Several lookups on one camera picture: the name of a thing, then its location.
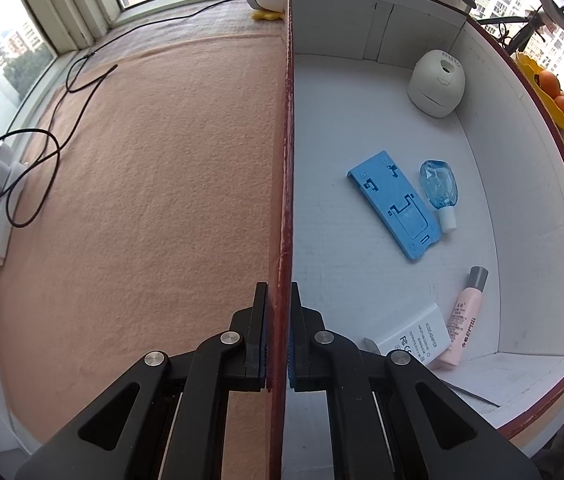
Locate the yellow fruit bowl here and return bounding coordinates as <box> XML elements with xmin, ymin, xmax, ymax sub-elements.
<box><xmin>513</xmin><ymin>52</ymin><xmax>564</xmax><ymax>132</ymax></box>

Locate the pink lotion tube grey cap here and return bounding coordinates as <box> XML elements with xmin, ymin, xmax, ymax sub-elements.
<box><xmin>434</xmin><ymin>266</ymin><xmax>488</xmax><ymax>368</ymax></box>

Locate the orange fruit upper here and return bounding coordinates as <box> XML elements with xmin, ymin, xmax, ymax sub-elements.
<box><xmin>537</xmin><ymin>70</ymin><xmax>561</xmax><ymax>99</ymax></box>

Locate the blue plastic phone stand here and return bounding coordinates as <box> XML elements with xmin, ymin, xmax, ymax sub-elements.
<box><xmin>347</xmin><ymin>151</ymin><xmax>442</xmax><ymax>261</ymax></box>

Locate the white cardboard box red rim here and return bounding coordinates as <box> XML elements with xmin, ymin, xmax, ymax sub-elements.
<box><xmin>269</xmin><ymin>0</ymin><xmax>564</xmax><ymax>455</ymax></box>

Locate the pink table mat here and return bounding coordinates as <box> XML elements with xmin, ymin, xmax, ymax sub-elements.
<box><xmin>0</xmin><ymin>0</ymin><xmax>284</xmax><ymax>453</ymax></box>

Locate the black tripod stand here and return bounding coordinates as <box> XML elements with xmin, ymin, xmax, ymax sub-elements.
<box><xmin>477</xmin><ymin>9</ymin><xmax>546</xmax><ymax>55</ymax></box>

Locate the small blue sanitizer bottle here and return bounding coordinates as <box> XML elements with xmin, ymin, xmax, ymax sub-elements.
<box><xmin>420</xmin><ymin>160</ymin><xmax>459</xmax><ymax>234</ymax></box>

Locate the white round plug adapter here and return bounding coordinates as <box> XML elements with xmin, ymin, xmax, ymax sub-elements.
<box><xmin>407</xmin><ymin>50</ymin><xmax>465</xmax><ymax>118</ymax></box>

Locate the white usb charger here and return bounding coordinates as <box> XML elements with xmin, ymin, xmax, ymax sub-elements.
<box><xmin>361</xmin><ymin>302</ymin><xmax>451</xmax><ymax>365</ymax></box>

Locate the white power strip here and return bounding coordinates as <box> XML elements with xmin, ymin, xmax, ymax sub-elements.
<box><xmin>0</xmin><ymin>144</ymin><xmax>27</xmax><ymax>266</ymax></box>

